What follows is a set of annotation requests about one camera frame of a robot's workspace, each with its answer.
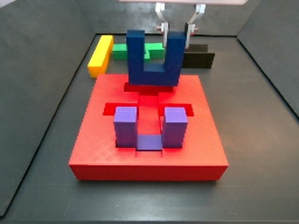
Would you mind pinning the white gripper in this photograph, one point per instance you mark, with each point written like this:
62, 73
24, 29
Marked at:
190, 28

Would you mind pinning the blue U-shaped block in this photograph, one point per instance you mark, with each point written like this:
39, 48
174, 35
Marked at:
154, 74

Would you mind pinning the green stepped block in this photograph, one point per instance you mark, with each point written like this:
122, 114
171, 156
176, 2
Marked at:
154, 51

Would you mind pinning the yellow long bar block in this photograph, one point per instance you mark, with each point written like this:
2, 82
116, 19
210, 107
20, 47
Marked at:
98, 63

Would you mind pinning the purple U-shaped block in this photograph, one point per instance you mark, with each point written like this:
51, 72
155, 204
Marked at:
175, 123

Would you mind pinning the red slotted base block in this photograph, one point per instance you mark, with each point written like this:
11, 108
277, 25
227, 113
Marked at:
98, 160

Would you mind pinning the black angle bracket fixture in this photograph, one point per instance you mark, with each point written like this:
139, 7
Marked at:
198, 57

